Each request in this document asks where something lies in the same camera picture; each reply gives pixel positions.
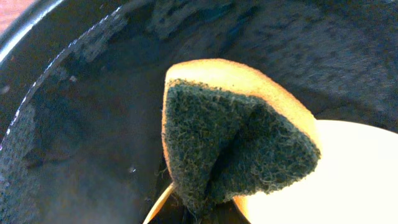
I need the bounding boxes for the orange green scrub sponge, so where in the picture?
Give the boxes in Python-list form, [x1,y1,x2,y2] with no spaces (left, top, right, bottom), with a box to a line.
[162,58,322,220]

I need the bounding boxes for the yellow plate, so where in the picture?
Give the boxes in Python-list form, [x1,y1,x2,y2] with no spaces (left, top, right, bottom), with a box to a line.
[145,119,397,223]

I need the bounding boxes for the black round tray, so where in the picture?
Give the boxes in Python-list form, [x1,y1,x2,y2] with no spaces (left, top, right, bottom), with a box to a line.
[1,0,397,223]

